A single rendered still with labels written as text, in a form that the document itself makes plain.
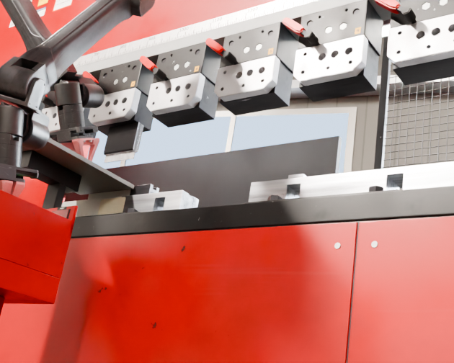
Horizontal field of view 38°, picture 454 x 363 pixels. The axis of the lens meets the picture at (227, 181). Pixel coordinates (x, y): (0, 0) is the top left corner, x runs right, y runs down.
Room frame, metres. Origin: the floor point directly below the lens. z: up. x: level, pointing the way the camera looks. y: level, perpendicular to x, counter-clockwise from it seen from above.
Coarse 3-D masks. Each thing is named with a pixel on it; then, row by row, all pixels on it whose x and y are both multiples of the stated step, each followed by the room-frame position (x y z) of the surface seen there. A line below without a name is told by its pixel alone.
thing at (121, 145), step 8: (112, 128) 1.53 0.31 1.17; (120, 128) 1.51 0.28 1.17; (128, 128) 1.49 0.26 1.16; (136, 128) 1.47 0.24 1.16; (112, 136) 1.52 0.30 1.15; (120, 136) 1.50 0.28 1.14; (128, 136) 1.49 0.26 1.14; (136, 136) 1.48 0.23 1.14; (112, 144) 1.52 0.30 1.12; (120, 144) 1.50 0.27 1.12; (128, 144) 1.48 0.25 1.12; (136, 144) 1.48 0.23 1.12; (104, 152) 1.53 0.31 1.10; (112, 152) 1.52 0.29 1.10; (120, 152) 1.50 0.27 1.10; (128, 152) 1.49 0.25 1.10; (136, 152) 1.49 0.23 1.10; (104, 160) 1.54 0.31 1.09; (112, 160) 1.52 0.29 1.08; (120, 160) 1.51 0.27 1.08
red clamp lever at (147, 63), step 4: (144, 56) 1.39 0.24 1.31; (144, 60) 1.39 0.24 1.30; (148, 60) 1.38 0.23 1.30; (144, 64) 1.39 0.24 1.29; (148, 64) 1.38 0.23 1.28; (152, 64) 1.37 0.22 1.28; (148, 68) 1.38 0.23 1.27; (152, 68) 1.37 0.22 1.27; (156, 68) 1.35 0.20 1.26; (156, 72) 1.35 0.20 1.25; (160, 72) 1.35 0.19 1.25; (160, 76) 1.36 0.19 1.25; (164, 76) 1.37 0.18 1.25; (164, 80) 1.38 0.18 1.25
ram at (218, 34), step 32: (32, 0) 1.80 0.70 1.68; (160, 0) 1.44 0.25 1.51; (192, 0) 1.37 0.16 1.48; (224, 0) 1.31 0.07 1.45; (256, 0) 1.25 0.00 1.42; (320, 0) 1.15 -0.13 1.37; (352, 0) 1.10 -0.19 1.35; (0, 32) 1.87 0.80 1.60; (128, 32) 1.50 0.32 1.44; (160, 32) 1.43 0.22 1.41; (224, 32) 1.30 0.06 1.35; (0, 64) 1.84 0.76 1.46; (96, 64) 1.56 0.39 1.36
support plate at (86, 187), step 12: (48, 144) 1.25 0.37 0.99; (60, 144) 1.26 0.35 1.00; (48, 156) 1.32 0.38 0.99; (60, 156) 1.31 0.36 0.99; (72, 156) 1.30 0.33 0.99; (72, 168) 1.37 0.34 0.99; (84, 168) 1.36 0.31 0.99; (96, 168) 1.35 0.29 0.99; (84, 180) 1.44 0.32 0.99; (96, 180) 1.42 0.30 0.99; (108, 180) 1.41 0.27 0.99; (120, 180) 1.41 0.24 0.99; (84, 192) 1.53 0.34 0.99; (96, 192) 1.51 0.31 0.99
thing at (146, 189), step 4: (144, 184) 1.43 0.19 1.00; (148, 184) 1.42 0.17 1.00; (152, 184) 1.42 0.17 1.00; (136, 188) 1.44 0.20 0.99; (140, 188) 1.43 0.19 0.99; (144, 188) 1.43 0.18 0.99; (148, 188) 1.42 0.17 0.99; (152, 188) 1.42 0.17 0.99; (156, 188) 1.43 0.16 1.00; (132, 192) 1.45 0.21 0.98; (136, 192) 1.44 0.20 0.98; (140, 192) 1.43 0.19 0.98; (144, 192) 1.42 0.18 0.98; (148, 192) 1.42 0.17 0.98; (152, 192) 1.42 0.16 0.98; (156, 192) 1.43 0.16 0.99
